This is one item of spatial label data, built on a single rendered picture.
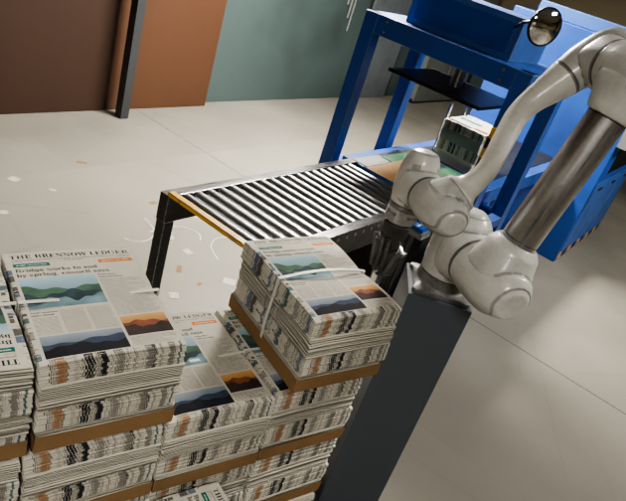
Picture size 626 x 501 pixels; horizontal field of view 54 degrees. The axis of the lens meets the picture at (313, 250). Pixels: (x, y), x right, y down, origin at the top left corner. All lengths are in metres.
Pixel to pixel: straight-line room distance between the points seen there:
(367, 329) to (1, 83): 3.96
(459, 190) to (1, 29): 3.95
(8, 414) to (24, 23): 4.03
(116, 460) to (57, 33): 4.10
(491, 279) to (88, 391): 1.00
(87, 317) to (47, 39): 3.99
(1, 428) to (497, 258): 1.19
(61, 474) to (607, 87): 1.48
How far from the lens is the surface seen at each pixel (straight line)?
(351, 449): 2.24
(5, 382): 1.21
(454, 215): 1.49
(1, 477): 1.39
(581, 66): 1.75
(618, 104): 1.64
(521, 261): 1.68
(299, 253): 1.72
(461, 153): 3.98
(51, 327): 1.28
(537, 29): 3.02
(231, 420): 1.54
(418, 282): 1.90
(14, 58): 5.08
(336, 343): 1.55
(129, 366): 1.27
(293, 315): 1.54
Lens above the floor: 1.85
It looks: 27 degrees down
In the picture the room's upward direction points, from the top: 19 degrees clockwise
